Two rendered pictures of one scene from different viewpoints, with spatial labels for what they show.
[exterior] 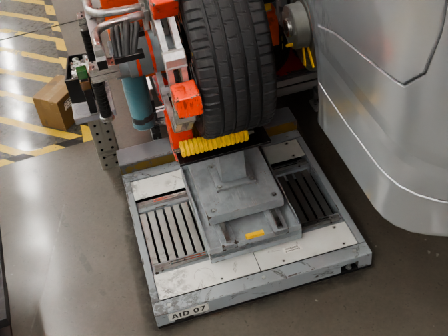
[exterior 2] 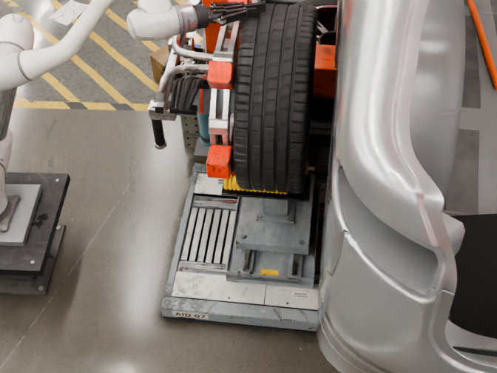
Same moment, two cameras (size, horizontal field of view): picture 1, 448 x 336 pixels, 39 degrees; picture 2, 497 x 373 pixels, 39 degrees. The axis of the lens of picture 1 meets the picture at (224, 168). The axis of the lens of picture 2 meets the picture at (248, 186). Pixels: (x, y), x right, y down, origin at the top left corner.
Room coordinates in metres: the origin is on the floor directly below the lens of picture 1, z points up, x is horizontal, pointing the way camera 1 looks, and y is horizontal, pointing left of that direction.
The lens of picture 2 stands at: (0.11, -0.50, 2.59)
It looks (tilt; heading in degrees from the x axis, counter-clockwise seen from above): 50 degrees down; 19
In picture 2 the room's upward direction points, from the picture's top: 2 degrees counter-clockwise
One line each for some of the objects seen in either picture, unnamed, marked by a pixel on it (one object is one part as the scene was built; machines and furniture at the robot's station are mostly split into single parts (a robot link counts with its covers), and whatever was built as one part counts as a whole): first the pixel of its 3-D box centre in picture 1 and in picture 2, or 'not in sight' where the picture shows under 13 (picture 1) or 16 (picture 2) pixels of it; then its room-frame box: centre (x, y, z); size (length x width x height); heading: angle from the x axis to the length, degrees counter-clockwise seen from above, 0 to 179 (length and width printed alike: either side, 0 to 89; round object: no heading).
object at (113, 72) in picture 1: (103, 69); (163, 109); (1.66, 0.31, 0.93); 0.09 x 0.05 x 0.05; 100
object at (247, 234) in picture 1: (237, 200); (275, 230); (1.84, -0.04, 0.13); 0.50 x 0.36 x 0.10; 10
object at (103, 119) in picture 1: (101, 99); (157, 129); (1.66, 0.34, 0.83); 0.04 x 0.04 x 0.16
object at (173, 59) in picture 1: (163, 48); (231, 96); (1.87, 0.14, 0.85); 0.54 x 0.07 x 0.54; 10
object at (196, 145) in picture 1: (213, 141); (256, 184); (1.76, 0.02, 0.51); 0.29 x 0.06 x 0.06; 100
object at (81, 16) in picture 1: (91, 19); (181, 45); (2.00, 0.37, 0.93); 0.09 x 0.05 x 0.05; 100
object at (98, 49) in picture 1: (120, 21); (188, 74); (1.75, 0.24, 1.03); 0.19 x 0.18 x 0.11; 100
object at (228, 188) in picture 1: (229, 156); (276, 192); (1.90, -0.03, 0.32); 0.40 x 0.30 x 0.28; 10
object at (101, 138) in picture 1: (101, 126); (191, 111); (2.36, 0.53, 0.21); 0.10 x 0.10 x 0.42; 10
